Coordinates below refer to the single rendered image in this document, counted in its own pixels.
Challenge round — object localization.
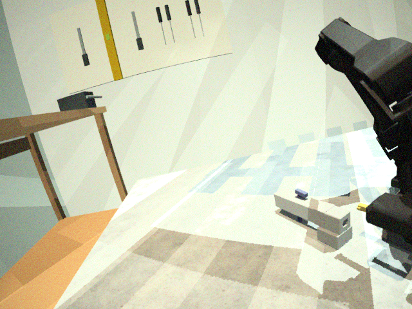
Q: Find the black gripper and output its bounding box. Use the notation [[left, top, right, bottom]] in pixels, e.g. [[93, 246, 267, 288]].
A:
[[366, 142, 412, 244]]

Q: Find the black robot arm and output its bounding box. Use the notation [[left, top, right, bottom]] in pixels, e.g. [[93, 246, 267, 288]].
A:
[[315, 17, 412, 161]]

